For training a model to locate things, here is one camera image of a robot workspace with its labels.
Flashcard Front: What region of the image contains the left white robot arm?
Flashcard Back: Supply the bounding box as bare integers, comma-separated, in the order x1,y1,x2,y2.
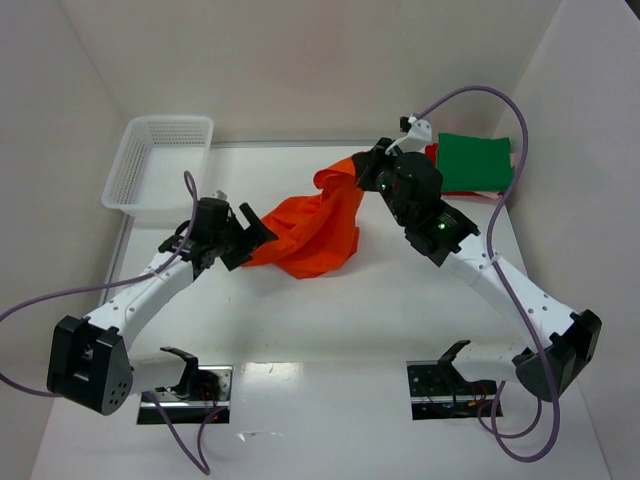
46,197,277,416

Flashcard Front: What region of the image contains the green folded t shirt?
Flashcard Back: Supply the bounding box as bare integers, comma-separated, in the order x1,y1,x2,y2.
436,133,514,194

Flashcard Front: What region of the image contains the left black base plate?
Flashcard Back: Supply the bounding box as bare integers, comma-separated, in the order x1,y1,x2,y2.
153,365,234,425

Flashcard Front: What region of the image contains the red folded t shirt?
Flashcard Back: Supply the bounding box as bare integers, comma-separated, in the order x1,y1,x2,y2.
424,143,476,197

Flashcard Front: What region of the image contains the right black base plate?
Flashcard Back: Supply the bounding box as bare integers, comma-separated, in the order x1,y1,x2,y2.
406,361,497,421

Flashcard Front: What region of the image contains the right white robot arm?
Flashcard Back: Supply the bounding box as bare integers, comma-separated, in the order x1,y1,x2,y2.
352,138,602,402

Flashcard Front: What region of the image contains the pink folded t shirt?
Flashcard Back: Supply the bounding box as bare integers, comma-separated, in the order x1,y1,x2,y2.
476,153,520,201

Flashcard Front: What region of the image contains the orange t shirt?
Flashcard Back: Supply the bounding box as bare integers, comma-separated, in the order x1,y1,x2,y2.
245,157,364,279

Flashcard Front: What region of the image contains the white plastic basket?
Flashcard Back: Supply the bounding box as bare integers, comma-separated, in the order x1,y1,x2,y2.
101,115,214,224

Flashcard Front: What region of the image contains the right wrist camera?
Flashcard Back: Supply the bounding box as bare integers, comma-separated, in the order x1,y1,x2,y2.
385,115,433,156

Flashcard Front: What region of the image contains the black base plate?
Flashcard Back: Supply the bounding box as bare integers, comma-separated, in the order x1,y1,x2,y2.
153,365,234,425
406,361,497,421

